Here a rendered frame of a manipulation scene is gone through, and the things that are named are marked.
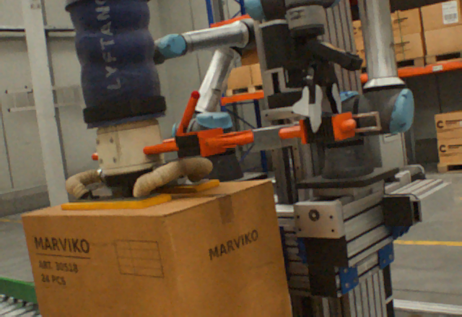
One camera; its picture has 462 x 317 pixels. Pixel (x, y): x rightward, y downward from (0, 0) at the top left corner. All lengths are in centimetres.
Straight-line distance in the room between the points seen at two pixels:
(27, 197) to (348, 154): 996
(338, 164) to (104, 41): 71
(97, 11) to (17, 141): 996
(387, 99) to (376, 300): 84
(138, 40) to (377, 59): 64
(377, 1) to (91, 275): 104
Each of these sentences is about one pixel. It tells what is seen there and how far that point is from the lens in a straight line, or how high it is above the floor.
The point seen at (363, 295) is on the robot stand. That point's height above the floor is 58.
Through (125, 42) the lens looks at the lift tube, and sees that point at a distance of 146.
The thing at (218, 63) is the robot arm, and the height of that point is 145.
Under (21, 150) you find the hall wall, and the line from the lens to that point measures 1140.
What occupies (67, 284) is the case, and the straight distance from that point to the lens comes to 157.
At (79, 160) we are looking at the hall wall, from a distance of 1206.
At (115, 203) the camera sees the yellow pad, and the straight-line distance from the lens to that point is 141.
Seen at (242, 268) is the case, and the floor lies 88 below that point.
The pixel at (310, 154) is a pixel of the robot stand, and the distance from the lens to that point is 181.
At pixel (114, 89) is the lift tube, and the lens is 144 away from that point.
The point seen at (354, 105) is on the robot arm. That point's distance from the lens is 157.
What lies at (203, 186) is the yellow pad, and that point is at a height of 108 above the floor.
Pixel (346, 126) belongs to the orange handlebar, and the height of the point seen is 120.
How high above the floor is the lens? 125
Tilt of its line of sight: 3 degrees down
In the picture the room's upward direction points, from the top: 8 degrees counter-clockwise
